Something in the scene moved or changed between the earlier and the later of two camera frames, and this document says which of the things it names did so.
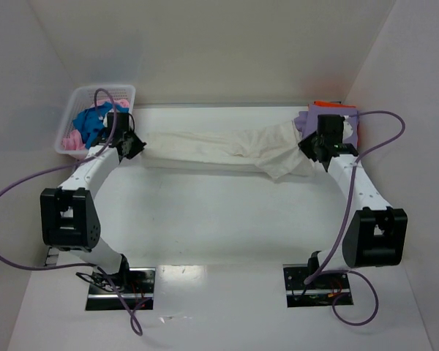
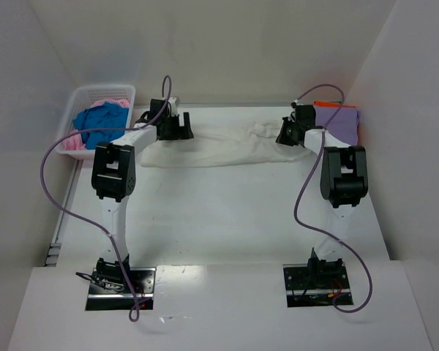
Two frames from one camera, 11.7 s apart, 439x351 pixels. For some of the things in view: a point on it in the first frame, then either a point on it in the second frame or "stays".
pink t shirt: (74, 140) stays
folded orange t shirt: (333, 104) stays
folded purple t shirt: (306, 122) stays
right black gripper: (311, 147) -> (287, 131)
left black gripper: (134, 145) -> (177, 129)
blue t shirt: (89, 121) stays
